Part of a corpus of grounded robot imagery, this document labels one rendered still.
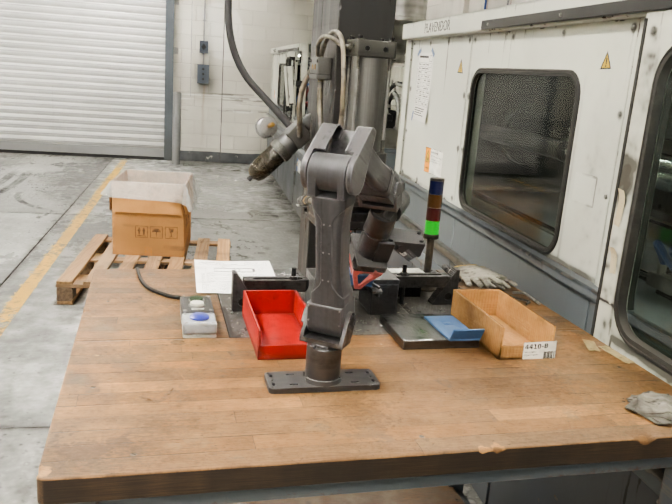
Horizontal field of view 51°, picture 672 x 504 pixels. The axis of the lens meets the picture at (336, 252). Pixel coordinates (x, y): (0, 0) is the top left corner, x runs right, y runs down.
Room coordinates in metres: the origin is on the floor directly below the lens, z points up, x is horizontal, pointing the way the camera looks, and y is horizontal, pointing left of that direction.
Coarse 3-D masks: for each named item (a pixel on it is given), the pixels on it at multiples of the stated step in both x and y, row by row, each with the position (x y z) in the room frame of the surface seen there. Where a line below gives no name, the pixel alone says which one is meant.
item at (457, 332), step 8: (432, 320) 1.48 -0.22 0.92; (440, 320) 1.48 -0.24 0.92; (448, 320) 1.49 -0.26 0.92; (456, 320) 1.49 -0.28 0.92; (440, 328) 1.43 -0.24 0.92; (448, 328) 1.44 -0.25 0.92; (456, 328) 1.44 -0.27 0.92; (464, 328) 1.44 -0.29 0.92; (448, 336) 1.39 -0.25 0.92; (456, 336) 1.37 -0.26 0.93; (464, 336) 1.37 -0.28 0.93; (472, 336) 1.38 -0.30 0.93; (480, 336) 1.39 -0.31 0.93
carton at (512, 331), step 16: (464, 304) 1.51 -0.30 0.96; (480, 304) 1.59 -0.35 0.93; (496, 304) 1.60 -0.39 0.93; (512, 304) 1.54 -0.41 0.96; (464, 320) 1.50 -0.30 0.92; (480, 320) 1.43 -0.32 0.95; (496, 320) 1.57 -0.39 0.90; (512, 320) 1.53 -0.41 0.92; (528, 320) 1.46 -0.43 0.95; (544, 320) 1.40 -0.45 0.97; (496, 336) 1.36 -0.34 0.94; (512, 336) 1.47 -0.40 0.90; (528, 336) 1.45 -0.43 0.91; (544, 336) 1.39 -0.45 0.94; (496, 352) 1.35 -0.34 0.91; (512, 352) 1.34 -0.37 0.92; (528, 352) 1.35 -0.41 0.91; (544, 352) 1.36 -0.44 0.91
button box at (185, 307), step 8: (152, 288) 1.60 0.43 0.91; (168, 296) 1.57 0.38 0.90; (176, 296) 1.56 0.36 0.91; (184, 296) 1.50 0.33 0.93; (208, 296) 1.51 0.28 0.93; (184, 304) 1.45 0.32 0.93; (208, 304) 1.46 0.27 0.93; (184, 312) 1.40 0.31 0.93; (192, 312) 1.41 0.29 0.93; (208, 312) 1.41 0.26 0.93
